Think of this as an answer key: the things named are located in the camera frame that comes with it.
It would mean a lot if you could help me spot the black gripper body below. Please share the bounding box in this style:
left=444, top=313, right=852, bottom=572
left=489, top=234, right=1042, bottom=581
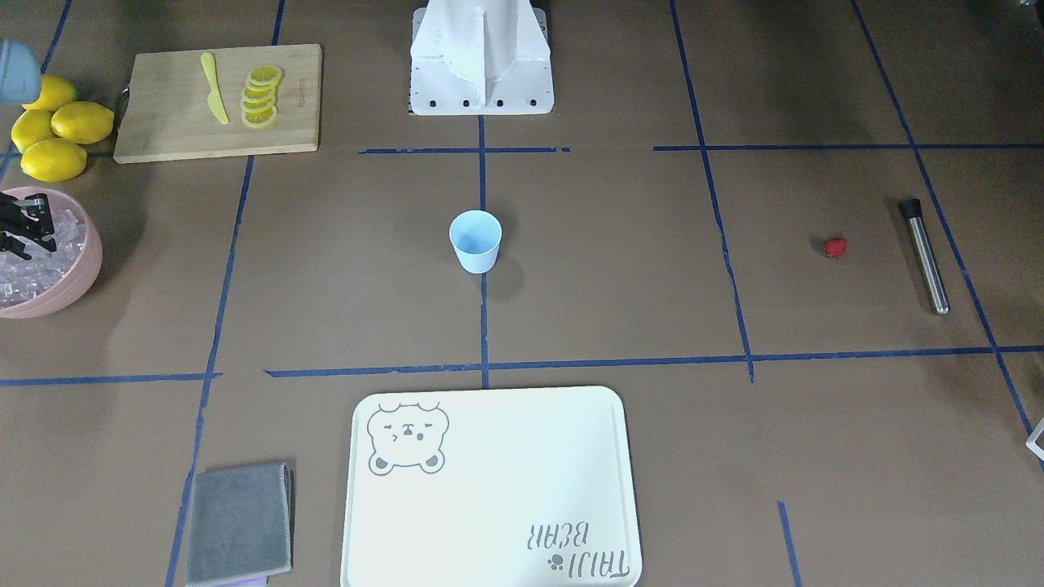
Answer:
left=1, top=192, right=55, bottom=245

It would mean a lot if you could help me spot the white pillar mount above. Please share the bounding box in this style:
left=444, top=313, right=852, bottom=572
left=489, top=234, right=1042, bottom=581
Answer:
left=408, top=1, right=555, bottom=116

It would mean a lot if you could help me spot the steel muddler black tip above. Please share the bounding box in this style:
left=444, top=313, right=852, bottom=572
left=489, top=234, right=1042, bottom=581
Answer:
left=898, top=198, right=950, bottom=316

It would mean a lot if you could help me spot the pink bowl of ice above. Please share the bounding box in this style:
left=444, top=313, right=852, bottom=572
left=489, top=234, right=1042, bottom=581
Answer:
left=1, top=186, right=102, bottom=319

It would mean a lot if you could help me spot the light blue cup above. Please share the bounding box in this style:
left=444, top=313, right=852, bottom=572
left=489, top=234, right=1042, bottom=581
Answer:
left=449, top=210, right=502, bottom=275

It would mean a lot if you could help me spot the lemon slices row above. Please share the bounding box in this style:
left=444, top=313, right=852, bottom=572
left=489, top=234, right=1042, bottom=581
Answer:
left=239, top=64, right=284, bottom=130

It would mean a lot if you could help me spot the cream bear tray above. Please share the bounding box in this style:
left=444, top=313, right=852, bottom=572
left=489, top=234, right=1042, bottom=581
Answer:
left=340, top=386, right=643, bottom=586

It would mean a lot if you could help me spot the yellow lemon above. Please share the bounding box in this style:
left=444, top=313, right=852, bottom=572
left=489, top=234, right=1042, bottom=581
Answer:
left=11, top=110, right=56, bottom=152
left=50, top=101, right=115, bottom=144
left=21, top=138, right=88, bottom=183
left=22, top=73, right=79, bottom=112

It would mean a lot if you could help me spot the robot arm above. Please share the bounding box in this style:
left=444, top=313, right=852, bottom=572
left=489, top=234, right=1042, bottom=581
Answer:
left=1, top=38, right=56, bottom=261

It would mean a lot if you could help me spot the white wire cup rack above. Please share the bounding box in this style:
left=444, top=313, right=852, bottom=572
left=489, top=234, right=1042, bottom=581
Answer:
left=1025, top=419, right=1044, bottom=463

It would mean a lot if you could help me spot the grey folded cloth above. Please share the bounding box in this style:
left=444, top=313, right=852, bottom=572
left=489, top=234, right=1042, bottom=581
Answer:
left=185, top=461, right=292, bottom=586

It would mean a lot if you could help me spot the yellow plastic knife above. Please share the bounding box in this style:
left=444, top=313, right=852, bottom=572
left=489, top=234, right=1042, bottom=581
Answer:
left=199, top=52, right=230, bottom=124

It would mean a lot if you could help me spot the red strawberry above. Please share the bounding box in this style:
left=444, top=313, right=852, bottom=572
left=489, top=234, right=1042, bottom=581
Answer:
left=823, top=237, right=849, bottom=259

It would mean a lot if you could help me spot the bamboo cutting board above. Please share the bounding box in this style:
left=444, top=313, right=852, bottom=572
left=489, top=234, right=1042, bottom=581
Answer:
left=114, top=44, right=323, bottom=164

